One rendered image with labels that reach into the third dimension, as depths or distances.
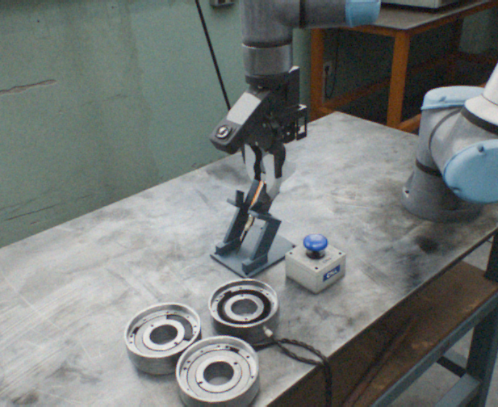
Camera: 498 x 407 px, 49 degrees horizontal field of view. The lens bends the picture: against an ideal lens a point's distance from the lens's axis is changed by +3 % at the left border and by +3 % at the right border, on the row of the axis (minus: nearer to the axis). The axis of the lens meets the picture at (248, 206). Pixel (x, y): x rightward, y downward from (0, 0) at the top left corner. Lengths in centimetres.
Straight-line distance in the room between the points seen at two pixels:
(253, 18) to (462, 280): 82
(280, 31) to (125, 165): 183
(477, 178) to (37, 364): 69
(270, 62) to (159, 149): 185
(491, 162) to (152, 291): 56
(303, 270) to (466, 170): 29
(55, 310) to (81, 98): 154
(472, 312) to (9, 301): 92
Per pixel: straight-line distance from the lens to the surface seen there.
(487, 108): 88
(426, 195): 106
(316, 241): 85
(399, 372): 111
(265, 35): 79
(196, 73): 264
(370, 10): 79
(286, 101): 86
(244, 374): 71
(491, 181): 89
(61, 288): 95
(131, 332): 79
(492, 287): 135
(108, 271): 96
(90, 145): 243
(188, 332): 77
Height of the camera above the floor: 136
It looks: 31 degrees down
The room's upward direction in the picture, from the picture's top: 3 degrees counter-clockwise
